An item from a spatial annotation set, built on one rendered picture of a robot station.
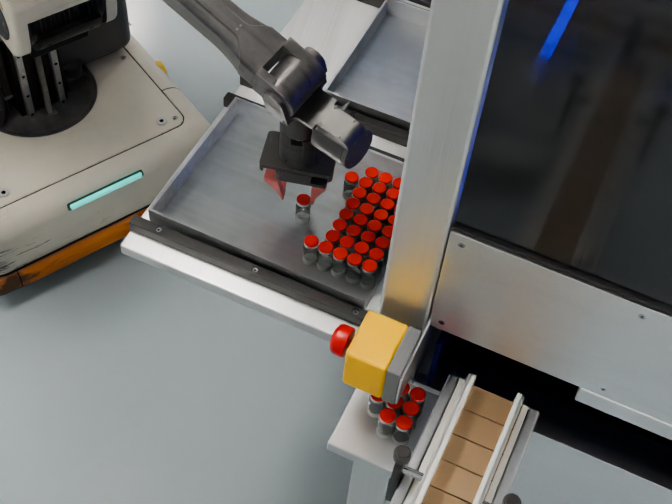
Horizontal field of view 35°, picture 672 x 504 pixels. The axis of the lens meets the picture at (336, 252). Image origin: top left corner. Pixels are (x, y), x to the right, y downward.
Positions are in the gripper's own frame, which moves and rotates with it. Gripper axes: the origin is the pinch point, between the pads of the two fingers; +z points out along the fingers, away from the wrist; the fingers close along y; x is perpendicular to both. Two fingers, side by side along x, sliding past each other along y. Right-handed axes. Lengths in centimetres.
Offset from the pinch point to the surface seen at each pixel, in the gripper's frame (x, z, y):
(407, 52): 38.9, 4.9, 11.1
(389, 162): 11.1, 2.1, 11.9
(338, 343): -28.6, -8.5, 10.7
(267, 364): 24, 93, -10
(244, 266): -12.3, 2.5, -5.1
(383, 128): 18.6, 2.9, 9.9
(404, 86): 30.6, 4.8, 11.8
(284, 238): -4.8, 4.4, -0.9
